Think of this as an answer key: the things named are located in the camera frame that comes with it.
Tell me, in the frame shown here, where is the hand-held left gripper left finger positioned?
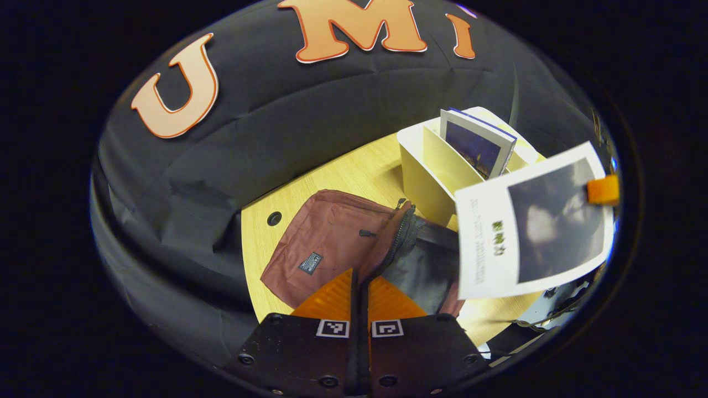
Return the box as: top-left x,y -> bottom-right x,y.
224,269 -> 360,396

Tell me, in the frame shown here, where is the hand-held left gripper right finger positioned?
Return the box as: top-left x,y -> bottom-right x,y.
360,275 -> 491,396

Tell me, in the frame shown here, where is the maroon schoolbag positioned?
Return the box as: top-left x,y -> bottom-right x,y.
260,189 -> 465,318

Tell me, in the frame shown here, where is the book with grey picture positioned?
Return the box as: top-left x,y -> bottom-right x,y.
454,141 -> 616,300

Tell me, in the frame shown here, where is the book with blue picture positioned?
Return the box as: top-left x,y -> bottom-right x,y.
440,107 -> 518,180

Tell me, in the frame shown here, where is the white bookshelf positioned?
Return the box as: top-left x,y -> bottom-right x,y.
397,106 -> 548,228

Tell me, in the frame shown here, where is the dark cable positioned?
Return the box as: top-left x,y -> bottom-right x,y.
512,307 -> 587,333

